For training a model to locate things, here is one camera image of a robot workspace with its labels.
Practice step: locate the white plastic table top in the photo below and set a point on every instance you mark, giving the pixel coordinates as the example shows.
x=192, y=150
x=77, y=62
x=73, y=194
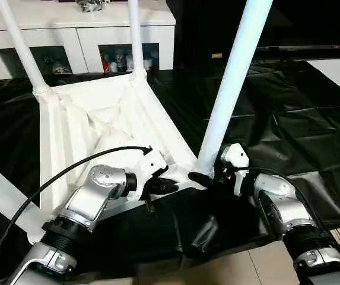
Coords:
x=116, y=113

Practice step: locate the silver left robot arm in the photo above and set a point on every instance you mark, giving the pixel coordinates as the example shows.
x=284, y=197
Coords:
x=86, y=199

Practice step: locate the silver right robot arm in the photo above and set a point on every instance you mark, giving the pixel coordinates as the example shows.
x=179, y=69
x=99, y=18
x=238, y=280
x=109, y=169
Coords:
x=294, y=208

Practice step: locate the black plastic mat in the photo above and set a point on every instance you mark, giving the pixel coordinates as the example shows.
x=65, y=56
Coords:
x=288, y=130

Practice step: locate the small yellow tag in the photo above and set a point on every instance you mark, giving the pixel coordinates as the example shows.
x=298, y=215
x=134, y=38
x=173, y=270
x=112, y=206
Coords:
x=217, y=55

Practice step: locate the small white jar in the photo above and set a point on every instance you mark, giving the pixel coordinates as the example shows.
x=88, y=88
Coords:
x=113, y=66

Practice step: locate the tall clear bottle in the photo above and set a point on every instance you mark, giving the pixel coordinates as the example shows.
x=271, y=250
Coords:
x=120, y=59

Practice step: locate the red bottle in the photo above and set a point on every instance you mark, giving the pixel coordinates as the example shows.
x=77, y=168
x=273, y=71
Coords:
x=105, y=62

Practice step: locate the white flat board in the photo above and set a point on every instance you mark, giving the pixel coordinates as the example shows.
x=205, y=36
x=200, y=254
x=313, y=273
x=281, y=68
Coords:
x=339, y=74

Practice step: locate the white cabinet with glass doors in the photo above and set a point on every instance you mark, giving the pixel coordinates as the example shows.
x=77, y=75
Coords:
x=69, y=27

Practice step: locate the small dark grey bundle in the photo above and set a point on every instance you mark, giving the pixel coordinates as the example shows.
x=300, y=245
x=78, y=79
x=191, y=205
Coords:
x=92, y=5

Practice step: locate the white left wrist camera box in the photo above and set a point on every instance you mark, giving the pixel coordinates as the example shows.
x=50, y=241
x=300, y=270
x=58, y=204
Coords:
x=152, y=169

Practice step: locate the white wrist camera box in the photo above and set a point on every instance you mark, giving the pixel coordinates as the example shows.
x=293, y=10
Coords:
x=152, y=169
x=235, y=160

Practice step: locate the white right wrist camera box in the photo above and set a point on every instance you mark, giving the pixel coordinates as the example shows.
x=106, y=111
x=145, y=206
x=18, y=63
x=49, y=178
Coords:
x=235, y=160

